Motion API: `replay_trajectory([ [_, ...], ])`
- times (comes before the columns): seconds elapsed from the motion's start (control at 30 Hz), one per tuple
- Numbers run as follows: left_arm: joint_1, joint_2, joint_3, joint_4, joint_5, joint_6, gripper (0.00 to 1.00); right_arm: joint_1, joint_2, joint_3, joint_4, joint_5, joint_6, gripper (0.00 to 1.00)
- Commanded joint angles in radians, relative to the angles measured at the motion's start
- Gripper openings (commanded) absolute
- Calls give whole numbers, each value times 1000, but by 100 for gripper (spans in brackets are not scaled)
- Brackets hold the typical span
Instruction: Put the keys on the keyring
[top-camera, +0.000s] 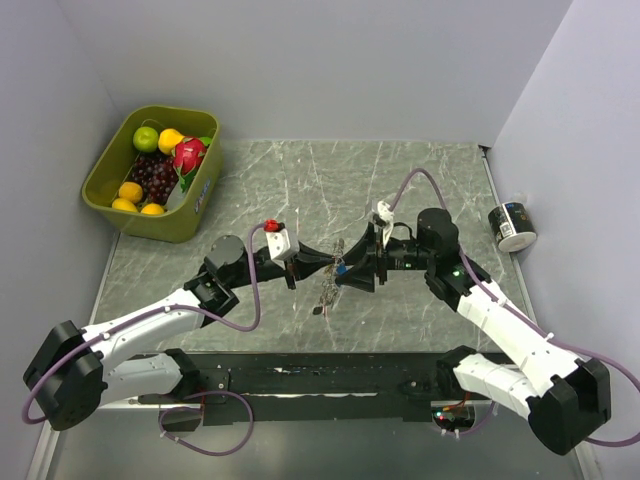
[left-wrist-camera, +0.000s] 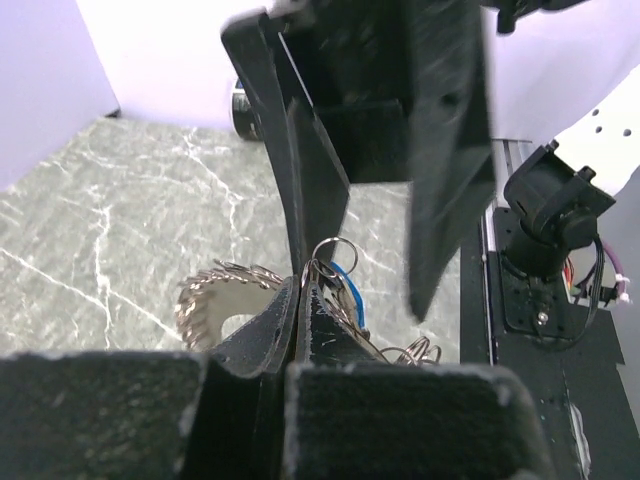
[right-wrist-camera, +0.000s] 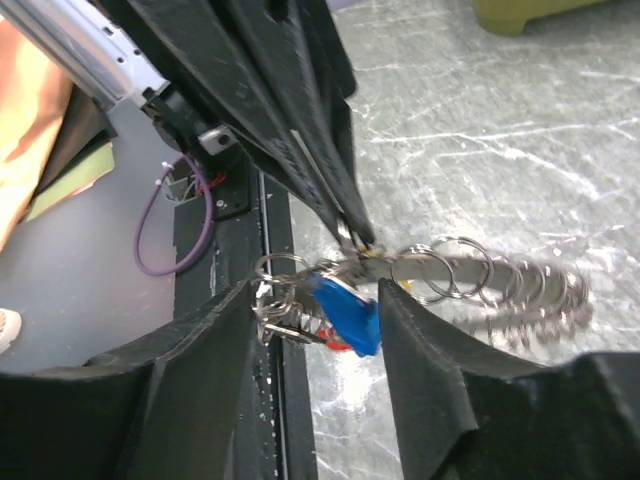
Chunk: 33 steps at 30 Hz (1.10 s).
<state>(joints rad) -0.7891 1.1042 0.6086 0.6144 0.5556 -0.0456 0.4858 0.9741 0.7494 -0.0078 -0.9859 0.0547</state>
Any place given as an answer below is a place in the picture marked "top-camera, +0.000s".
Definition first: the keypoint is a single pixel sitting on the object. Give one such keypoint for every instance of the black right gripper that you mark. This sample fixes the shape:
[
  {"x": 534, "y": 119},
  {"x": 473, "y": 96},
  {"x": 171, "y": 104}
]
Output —
[{"x": 361, "y": 277}]

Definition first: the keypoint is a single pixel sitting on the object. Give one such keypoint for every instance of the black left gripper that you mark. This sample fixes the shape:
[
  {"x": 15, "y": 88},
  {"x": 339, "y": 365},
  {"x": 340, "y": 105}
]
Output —
[{"x": 308, "y": 262}]

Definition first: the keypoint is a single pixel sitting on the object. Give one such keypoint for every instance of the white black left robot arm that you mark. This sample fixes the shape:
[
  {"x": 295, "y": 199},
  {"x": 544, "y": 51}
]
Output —
[{"x": 77, "y": 370}]

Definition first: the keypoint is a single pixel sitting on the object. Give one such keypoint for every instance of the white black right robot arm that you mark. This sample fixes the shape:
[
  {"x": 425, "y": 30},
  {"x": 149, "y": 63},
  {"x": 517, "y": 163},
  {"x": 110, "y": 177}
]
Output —
[{"x": 563, "y": 397}]

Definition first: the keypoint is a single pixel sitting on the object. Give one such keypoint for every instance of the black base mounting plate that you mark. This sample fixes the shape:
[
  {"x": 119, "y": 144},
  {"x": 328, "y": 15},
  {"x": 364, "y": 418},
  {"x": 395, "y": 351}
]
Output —
[{"x": 316, "y": 386}]

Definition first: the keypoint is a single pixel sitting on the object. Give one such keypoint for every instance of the black white tape roll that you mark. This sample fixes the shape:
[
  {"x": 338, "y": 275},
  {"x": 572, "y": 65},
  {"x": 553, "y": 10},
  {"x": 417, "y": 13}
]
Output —
[{"x": 511, "y": 227}]

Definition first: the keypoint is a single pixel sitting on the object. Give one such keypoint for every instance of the pink dragon fruit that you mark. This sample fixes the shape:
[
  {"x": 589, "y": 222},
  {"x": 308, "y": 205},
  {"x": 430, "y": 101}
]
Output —
[{"x": 188, "y": 156}]

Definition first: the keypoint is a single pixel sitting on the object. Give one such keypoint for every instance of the orange fruit front right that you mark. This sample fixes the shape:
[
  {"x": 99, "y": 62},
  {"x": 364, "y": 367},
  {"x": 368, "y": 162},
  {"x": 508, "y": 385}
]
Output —
[{"x": 152, "y": 209}]

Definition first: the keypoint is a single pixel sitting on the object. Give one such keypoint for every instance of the orange fruit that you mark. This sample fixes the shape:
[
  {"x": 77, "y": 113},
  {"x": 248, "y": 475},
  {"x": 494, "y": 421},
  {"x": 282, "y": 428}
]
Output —
[
  {"x": 152, "y": 209},
  {"x": 131, "y": 192}
]

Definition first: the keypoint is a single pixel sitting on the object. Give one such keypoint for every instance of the olive green plastic bin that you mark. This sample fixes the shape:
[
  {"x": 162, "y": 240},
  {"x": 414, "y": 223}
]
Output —
[{"x": 183, "y": 211}]

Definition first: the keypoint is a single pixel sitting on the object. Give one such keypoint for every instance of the purple grape bunch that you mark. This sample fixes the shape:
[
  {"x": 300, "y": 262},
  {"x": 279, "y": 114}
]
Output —
[{"x": 154, "y": 172}]

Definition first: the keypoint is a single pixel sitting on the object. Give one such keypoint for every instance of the orange fruit upper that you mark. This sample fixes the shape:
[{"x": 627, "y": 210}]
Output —
[{"x": 131, "y": 192}]

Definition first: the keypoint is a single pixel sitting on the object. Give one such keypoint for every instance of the yellow lemon front left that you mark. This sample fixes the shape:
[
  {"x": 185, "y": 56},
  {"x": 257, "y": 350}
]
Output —
[{"x": 123, "y": 204}]

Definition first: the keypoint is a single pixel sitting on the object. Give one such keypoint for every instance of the green apple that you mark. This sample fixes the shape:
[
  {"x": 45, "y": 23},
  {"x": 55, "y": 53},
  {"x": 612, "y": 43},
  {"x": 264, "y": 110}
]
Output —
[{"x": 145, "y": 139}]

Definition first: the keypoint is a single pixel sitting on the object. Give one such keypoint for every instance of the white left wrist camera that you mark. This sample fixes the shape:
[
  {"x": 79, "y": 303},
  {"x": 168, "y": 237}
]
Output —
[{"x": 281, "y": 242}]

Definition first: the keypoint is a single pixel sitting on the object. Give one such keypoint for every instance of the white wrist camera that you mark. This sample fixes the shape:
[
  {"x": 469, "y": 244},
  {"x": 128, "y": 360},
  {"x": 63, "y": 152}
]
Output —
[
  {"x": 281, "y": 242},
  {"x": 382, "y": 217}
]

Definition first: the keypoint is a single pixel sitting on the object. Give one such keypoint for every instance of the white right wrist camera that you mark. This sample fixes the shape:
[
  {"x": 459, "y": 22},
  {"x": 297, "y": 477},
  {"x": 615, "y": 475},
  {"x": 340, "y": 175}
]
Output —
[{"x": 382, "y": 217}]

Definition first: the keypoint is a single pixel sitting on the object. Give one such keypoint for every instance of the aluminium rail frame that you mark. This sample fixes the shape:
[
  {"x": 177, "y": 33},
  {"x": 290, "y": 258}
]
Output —
[{"x": 123, "y": 442}]

